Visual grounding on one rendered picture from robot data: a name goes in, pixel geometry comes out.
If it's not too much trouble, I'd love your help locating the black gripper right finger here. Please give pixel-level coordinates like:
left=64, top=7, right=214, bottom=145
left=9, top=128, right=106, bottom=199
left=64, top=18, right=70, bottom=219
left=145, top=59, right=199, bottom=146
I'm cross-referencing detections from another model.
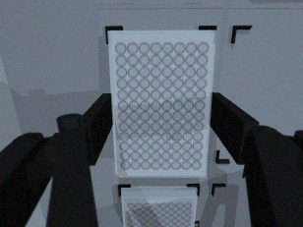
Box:
left=210, top=92, right=303, bottom=227

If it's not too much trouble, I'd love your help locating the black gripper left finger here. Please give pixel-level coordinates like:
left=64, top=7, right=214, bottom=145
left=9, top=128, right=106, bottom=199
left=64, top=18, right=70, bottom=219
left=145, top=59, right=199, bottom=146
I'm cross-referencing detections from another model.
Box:
left=0, top=93, right=112, bottom=227

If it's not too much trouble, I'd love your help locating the grey deck plate with bays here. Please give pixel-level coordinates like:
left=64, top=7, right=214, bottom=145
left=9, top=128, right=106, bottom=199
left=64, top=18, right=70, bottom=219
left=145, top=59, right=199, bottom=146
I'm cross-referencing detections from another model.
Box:
left=0, top=0, right=303, bottom=227

